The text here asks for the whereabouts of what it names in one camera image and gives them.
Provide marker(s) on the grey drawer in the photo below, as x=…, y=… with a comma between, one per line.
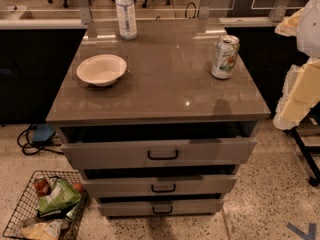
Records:
x=159, y=186
x=161, y=208
x=165, y=153

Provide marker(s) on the red apple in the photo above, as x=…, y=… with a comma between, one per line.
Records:
x=79, y=187

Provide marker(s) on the red soda can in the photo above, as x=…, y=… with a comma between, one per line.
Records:
x=41, y=186

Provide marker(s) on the white bowl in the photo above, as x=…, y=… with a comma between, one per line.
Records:
x=101, y=70

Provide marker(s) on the black wire basket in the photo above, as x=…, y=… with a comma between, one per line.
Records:
x=25, y=213

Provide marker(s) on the green chip bag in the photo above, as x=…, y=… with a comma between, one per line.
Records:
x=62, y=196

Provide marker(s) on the blue foot pedal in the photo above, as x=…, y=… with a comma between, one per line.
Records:
x=43, y=133

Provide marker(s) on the yellow snack bag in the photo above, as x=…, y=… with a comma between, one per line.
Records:
x=45, y=230

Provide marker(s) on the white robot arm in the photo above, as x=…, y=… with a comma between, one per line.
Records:
x=301, y=89

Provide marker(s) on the clear plastic water bottle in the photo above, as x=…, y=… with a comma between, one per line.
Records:
x=126, y=19

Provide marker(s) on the black cart frame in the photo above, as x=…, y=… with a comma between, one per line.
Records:
x=307, y=137

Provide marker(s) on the green white soda can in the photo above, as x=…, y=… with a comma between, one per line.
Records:
x=225, y=57

